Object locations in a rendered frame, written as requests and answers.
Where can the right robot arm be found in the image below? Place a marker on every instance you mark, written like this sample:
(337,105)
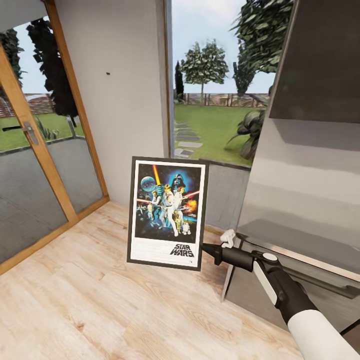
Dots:
(314,335)

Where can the door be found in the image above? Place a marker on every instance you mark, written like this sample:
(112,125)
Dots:
(50,173)

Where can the poster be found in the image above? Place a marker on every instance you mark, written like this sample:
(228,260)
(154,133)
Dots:
(167,204)

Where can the cabinet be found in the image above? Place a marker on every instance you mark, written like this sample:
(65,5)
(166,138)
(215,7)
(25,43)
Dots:
(319,74)

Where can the dishwasher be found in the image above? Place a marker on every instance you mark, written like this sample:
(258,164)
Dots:
(336,296)

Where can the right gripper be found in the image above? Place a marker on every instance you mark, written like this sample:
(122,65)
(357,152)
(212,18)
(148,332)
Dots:
(225,254)

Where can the fixed window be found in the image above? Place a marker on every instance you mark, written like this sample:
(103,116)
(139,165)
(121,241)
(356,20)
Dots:
(221,59)

